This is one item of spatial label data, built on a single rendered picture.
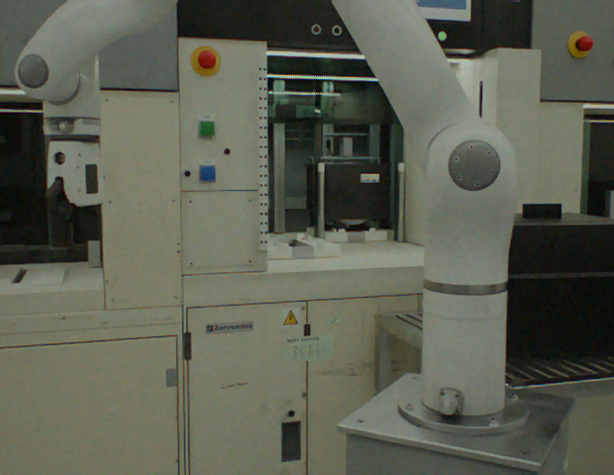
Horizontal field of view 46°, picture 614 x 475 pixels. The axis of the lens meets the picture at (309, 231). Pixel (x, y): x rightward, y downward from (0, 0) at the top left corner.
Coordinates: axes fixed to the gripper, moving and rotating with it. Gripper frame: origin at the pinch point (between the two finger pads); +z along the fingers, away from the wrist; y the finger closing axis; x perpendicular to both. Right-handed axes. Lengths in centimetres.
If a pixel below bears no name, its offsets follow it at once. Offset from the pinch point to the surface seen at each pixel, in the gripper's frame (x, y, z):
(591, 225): -85, 33, 0
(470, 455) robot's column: -60, -15, 26
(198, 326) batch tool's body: -4, 50, 26
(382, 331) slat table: -45, 64, 29
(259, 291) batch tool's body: -17, 56, 19
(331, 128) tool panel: -23, 151, -23
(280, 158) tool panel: -6, 144, -13
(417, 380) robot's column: -53, 13, 25
